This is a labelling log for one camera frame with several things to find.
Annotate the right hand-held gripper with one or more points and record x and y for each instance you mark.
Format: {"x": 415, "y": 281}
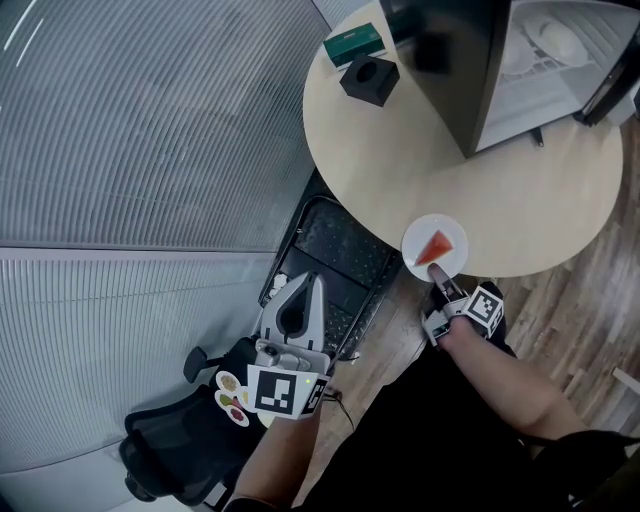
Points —
{"x": 482, "y": 307}

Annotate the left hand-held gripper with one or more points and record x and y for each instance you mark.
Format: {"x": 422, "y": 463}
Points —
{"x": 275, "y": 390}

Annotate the red watermelon slice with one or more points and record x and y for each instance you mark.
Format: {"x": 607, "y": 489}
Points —
{"x": 436, "y": 247}

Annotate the white round plate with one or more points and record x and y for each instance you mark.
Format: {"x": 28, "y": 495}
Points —
{"x": 531, "y": 37}
{"x": 415, "y": 235}
{"x": 512, "y": 60}

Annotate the black mini fridge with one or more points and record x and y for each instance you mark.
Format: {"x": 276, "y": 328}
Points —
{"x": 450, "y": 100}

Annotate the person's left forearm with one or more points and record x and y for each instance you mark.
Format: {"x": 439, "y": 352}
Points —
{"x": 275, "y": 460}

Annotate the person's right forearm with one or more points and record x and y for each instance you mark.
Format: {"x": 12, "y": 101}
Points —
{"x": 510, "y": 385}

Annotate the small white object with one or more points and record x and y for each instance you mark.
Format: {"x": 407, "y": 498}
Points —
{"x": 278, "y": 285}

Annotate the black mesh cart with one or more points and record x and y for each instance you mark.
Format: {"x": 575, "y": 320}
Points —
{"x": 340, "y": 240}

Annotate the person's black clothing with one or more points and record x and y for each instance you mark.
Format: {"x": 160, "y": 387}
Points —
{"x": 425, "y": 450}

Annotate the black mesh office chair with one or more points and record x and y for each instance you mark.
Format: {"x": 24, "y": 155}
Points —
{"x": 175, "y": 440}

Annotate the black square pen holder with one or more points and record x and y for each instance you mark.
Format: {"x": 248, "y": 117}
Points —
{"x": 382, "y": 85}

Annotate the white furniture base bar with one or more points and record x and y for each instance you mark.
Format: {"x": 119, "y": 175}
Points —
{"x": 629, "y": 382}

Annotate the glass partition with blinds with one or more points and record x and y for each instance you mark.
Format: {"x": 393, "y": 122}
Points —
{"x": 125, "y": 175}

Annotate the dark green box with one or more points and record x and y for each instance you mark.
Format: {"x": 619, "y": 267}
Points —
{"x": 355, "y": 42}

